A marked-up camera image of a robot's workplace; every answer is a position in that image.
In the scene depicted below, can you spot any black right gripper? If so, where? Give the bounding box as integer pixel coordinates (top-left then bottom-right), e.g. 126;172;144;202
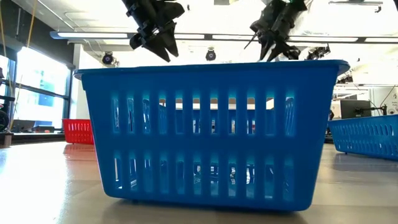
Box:
251;0;308;62

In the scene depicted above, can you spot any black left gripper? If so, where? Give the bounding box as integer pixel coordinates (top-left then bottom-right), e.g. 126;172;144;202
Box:
121;0;180;63

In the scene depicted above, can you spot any blue slotted plastic basket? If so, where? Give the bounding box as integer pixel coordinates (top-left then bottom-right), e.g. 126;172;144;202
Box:
326;114;398;162
73;60;351;212

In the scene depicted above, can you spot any red slotted plastic basket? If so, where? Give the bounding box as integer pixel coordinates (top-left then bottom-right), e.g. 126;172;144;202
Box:
62;118;95;145

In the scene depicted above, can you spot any black ceiling spotlight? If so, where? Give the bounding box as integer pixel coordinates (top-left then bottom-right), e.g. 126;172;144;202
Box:
205;47;217;62
305;44;331;62
337;74;354;85
101;51;115;66

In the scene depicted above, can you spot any long ceiling light bar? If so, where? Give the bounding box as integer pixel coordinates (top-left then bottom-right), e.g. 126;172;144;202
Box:
49;30;398;44

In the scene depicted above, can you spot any black computer monitor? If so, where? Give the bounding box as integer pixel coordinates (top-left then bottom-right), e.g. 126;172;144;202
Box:
340;99;373;120

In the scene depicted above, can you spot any dark laptop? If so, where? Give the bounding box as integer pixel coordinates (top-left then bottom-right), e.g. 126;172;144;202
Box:
11;119;35;134

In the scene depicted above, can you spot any black equipment stand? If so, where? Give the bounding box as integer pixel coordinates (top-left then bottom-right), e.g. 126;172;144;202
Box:
0;67;16;132

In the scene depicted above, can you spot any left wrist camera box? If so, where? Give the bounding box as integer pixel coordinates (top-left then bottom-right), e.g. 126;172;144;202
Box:
155;1;186;22

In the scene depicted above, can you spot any black window frame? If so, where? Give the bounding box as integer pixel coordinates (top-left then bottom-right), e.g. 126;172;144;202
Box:
0;46;75;131

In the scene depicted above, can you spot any white wall poster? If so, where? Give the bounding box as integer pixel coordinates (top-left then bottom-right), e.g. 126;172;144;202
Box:
387;92;398;116

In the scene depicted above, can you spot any yellow cable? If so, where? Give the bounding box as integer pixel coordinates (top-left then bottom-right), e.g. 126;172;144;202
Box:
26;0;37;48

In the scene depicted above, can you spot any black aluminium table frame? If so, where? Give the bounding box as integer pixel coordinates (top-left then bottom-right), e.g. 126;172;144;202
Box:
11;132;68;144

